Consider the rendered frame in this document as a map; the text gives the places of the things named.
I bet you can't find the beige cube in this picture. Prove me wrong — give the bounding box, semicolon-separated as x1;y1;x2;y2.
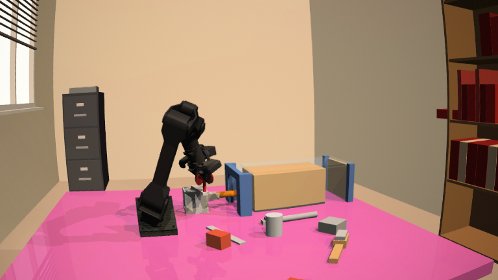
318;216;348;235

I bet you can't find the grey cylinder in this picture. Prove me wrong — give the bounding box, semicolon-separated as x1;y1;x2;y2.
265;212;283;237

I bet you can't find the beige flat bar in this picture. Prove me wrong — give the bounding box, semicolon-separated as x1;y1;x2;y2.
206;226;246;245

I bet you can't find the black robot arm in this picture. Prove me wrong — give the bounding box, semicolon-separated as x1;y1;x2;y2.
137;101;206;227

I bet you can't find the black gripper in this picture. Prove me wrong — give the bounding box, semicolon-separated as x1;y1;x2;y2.
179;145;222;184

